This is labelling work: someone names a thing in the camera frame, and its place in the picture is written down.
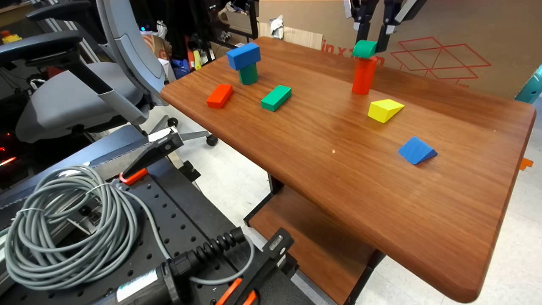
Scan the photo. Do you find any crumpled white paper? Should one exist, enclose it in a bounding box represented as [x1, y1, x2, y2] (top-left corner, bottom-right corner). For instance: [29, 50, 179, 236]
[270, 15, 284, 39]

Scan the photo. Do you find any yellow wedge block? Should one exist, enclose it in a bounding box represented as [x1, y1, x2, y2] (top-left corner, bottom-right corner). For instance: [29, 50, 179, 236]
[368, 99, 405, 124]

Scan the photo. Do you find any orange cylinder block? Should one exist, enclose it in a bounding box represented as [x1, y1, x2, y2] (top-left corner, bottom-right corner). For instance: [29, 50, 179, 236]
[352, 56, 378, 95]

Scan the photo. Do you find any blue wedge block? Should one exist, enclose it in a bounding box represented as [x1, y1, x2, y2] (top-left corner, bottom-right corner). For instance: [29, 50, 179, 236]
[398, 136, 438, 165]

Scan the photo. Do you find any blue rectangular block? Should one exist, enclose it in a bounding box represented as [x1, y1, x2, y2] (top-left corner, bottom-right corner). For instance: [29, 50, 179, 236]
[226, 42, 261, 71]

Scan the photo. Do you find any grey office chair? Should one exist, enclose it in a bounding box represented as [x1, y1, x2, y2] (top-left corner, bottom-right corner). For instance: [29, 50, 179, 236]
[0, 0, 219, 147]

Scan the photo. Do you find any black ribbed cable plug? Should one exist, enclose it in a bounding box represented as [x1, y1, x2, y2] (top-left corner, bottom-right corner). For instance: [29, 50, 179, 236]
[91, 227, 247, 305]

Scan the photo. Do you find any light cardboard sheet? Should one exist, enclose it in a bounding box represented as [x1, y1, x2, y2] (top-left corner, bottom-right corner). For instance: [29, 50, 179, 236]
[258, 22, 324, 50]

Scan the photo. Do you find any green rectangular block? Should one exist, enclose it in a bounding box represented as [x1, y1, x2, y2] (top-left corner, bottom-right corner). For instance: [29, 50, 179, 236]
[260, 85, 292, 112]

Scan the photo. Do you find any green semi cylinder block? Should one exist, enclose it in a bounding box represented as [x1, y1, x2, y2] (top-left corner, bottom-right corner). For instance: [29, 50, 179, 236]
[352, 40, 378, 59]

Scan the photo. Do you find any large printed cardboard box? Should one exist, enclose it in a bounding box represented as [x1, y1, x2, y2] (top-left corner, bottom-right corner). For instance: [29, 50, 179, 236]
[258, 0, 542, 100]

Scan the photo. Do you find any orange rectangular block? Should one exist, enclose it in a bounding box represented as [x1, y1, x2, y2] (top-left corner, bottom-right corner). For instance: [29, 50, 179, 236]
[206, 83, 234, 109]

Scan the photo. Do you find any coil of grey cable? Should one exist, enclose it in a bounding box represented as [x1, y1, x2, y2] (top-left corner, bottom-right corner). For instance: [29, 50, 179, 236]
[4, 165, 256, 293]

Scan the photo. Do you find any teal plastic object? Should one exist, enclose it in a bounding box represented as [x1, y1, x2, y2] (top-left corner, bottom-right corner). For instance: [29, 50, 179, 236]
[514, 64, 542, 105]

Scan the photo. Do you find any black and orange clamp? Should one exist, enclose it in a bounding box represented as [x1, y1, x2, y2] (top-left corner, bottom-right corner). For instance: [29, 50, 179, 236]
[215, 227, 297, 305]
[118, 128, 185, 186]

